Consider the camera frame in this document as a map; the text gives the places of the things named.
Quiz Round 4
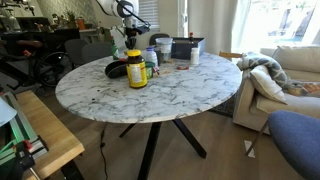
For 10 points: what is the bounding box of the beige sofa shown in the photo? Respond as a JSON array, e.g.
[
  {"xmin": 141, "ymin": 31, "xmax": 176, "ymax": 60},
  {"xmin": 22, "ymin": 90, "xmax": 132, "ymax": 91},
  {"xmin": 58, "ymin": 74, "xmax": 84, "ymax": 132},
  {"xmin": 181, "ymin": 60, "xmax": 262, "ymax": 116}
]
[{"xmin": 233, "ymin": 45, "xmax": 320, "ymax": 131}]

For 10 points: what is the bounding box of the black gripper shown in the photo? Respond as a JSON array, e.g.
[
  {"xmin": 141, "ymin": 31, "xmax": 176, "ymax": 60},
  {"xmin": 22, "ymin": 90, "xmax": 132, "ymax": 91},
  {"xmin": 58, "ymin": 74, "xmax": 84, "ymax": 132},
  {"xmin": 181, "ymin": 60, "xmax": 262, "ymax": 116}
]
[{"xmin": 125, "ymin": 26, "xmax": 150, "ymax": 49}]

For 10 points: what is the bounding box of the clear plastic cup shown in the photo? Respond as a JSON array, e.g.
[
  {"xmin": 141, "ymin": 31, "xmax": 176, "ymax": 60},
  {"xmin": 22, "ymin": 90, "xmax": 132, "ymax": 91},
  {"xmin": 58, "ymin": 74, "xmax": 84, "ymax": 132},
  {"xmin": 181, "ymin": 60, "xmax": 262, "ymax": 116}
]
[{"xmin": 156, "ymin": 37, "xmax": 173, "ymax": 62}]

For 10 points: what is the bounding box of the green glass bottle red cap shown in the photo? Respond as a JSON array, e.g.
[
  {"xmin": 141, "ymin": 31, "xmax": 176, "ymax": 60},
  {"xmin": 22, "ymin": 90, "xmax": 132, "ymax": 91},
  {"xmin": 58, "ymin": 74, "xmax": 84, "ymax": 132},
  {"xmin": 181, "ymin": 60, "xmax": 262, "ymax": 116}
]
[{"xmin": 111, "ymin": 36, "xmax": 119, "ymax": 60}]

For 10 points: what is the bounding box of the red sauce packet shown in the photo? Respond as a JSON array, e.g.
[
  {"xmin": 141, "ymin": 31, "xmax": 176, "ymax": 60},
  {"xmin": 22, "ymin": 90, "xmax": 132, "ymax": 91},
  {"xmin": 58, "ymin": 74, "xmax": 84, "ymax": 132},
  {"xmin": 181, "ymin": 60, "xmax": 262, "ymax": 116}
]
[{"xmin": 176, "ymin": 66, "xmax": 189, "ymax": 70}]

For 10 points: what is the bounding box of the black bicycle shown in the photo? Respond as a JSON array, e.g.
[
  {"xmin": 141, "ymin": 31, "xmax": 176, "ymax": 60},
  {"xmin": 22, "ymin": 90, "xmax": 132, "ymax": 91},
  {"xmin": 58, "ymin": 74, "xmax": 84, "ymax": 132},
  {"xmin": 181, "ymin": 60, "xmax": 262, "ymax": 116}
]
[{"xmin": 0, "ymin": 40, "xmax": 75, "ymax": 90}]

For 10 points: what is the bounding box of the white bottle blue cap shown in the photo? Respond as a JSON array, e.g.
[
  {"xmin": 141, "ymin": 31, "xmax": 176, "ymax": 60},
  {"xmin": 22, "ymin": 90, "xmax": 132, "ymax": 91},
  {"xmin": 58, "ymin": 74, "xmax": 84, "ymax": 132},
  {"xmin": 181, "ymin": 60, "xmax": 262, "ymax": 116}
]
[{"xmin": 145, "ymin": 46, "xmax": 158, "ymax": 68}]

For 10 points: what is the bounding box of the brown vitamin bottle yellow lid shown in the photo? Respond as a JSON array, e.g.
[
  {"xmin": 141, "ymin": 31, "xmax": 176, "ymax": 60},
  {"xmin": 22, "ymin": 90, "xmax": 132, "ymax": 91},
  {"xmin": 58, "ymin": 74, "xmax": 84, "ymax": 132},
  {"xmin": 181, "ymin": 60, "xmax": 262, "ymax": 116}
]
[{"xmin": 126, "ymin": 49, "xmax": 147, "ymax": 88}]

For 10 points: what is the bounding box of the patterned grey blanket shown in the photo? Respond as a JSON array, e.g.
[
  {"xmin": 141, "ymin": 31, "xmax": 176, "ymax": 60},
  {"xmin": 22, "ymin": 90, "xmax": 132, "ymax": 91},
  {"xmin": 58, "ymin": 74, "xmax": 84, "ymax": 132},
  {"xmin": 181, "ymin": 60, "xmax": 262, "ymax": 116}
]
[{"xmin": 237, "ymin": 52, "xmax": 320, "ymax": 98}]

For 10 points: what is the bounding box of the black table base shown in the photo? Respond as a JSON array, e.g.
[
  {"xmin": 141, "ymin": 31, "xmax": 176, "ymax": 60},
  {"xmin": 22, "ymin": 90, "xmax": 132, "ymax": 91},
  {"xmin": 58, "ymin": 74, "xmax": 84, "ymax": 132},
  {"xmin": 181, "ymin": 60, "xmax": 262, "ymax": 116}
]
[{"xmin": 135, "ymin": 119, "xmax": 207, "ymax": 180}]

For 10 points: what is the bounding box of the wooden bench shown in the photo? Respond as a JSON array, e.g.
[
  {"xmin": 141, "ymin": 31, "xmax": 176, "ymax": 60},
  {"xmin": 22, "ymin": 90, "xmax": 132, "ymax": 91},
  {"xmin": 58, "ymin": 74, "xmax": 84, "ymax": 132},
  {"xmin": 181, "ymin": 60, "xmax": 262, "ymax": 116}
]
[{"xmin": 16, "ymin": 91, "xmax": 84, "ymax": 180}]

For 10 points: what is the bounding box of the blue chair foreground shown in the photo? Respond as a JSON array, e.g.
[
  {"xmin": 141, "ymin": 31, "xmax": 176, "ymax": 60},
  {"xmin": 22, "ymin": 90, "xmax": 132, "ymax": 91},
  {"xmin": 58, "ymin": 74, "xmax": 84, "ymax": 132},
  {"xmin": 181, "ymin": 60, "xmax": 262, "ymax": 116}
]
[{"xmin": 245, "ymin": 110, "xmax": 320, "ymax": 180}]

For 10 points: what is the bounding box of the grey chair left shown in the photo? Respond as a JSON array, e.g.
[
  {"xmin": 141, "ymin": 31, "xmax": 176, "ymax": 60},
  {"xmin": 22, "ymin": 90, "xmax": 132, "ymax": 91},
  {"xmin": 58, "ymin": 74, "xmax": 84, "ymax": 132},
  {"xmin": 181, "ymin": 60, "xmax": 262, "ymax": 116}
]
[{"xmin": 64, "ymin": 39, "xmax": 112, "ymax": 66}]

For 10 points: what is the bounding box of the white cushion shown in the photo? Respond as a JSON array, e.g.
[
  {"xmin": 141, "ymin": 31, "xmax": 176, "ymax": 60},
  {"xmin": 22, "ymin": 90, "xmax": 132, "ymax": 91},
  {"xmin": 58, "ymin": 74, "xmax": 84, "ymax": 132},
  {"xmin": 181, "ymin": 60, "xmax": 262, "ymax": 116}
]
[{"xmin": 250, "ymin": 65, "xmax": 287, "ymax": 104}]

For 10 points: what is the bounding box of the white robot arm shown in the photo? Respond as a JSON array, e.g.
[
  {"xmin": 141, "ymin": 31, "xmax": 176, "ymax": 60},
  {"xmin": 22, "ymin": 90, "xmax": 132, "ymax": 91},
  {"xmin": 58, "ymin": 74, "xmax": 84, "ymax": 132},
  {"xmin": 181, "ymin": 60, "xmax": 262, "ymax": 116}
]
[{"xmin": 96, "ymin": 0, "xmax": 151, "ymax": 49}]

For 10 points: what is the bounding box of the grey chair behind table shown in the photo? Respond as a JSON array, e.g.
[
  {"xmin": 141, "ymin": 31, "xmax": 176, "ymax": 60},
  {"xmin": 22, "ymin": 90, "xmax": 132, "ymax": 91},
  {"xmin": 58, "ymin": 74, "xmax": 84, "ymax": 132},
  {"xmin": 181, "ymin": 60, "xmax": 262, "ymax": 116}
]
[{"xmin": 149, "ymin": 33, "xmax": 170, "ymax": 45}]

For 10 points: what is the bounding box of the green lidded jar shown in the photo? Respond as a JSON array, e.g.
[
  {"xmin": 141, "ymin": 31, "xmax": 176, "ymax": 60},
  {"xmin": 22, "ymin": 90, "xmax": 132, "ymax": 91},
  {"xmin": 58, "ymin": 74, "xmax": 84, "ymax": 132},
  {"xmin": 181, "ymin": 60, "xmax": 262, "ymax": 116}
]
[{"xmin": 145, "ymin": 61, "xmax": 155, "ymax": 79}]

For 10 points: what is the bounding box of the black oval eyeglass case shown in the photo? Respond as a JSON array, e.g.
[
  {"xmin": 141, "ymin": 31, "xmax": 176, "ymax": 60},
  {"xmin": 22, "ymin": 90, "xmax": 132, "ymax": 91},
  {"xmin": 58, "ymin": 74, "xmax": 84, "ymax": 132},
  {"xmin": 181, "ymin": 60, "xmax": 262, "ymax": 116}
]
[{"xmin": 105, "ymin": 61, "xmax": 127, "ymax": 79}]

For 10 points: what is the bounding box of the white pill bottle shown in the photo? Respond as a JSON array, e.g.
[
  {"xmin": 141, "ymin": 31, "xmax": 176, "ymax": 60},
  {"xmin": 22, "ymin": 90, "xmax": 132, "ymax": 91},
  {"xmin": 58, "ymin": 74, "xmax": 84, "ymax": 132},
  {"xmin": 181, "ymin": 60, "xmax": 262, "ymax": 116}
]
[{"xmin": 190, "ymin": 48, "xmax": 199, "ymax": 65}]

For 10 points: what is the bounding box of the blue cardboard box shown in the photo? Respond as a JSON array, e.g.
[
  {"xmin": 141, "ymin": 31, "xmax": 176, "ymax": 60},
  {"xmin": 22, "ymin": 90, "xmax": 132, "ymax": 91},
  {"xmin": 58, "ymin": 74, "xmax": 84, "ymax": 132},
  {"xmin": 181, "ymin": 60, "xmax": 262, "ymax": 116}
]
[{"xmin": 172, "ymin": 37, "xmax": 205, "ymax": 60}]

